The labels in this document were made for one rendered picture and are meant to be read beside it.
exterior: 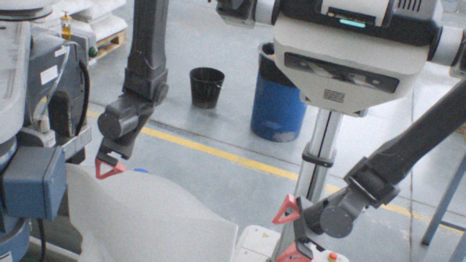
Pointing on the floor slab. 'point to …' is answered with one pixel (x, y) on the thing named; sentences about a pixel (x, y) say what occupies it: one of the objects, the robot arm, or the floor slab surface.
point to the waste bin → (275, 101)
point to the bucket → (206, 86)
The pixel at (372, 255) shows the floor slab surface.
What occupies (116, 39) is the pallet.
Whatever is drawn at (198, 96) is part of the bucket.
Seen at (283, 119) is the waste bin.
